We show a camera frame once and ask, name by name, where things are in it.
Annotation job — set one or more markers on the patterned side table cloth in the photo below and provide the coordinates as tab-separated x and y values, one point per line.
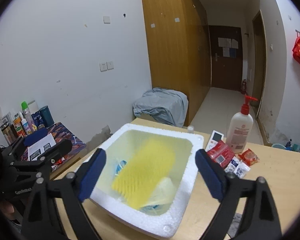
53	135

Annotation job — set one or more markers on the white wall switch pair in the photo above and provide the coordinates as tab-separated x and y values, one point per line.
106	66

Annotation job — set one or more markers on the wooden wardrobe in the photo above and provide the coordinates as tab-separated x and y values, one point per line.
179	48

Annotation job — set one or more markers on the white lotion pump bottle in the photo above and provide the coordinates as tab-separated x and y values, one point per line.
240	127

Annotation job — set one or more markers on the yellow foam fruit net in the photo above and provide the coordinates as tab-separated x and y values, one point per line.
143	172

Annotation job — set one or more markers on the green floral tissue pack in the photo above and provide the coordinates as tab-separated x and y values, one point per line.
163	193

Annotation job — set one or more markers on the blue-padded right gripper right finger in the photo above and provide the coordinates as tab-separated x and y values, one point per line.
260	219

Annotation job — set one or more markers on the small red orange snack packet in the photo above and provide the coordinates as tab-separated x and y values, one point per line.
249	157

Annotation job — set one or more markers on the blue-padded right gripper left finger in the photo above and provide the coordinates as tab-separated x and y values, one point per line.
41	218

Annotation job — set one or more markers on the white remote control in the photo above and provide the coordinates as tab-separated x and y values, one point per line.
214	139

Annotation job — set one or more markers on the person's left hand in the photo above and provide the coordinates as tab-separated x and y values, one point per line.
10	213

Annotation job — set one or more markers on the green cap spray bottle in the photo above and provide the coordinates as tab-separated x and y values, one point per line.
28	121

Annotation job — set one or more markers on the white styrofoam box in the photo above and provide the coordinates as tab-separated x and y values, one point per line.
123	145

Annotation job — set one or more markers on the grey cloth covered box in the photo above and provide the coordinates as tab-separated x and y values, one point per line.
166	106

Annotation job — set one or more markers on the dark brown entrance door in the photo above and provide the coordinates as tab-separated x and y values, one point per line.
226	57

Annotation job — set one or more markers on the red fire extinguisher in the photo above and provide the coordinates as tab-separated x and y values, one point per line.
244	87

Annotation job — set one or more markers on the dark teal cup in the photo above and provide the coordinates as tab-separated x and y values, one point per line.
46	116

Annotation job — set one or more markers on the blue white foil packet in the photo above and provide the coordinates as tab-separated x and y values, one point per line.
238	167

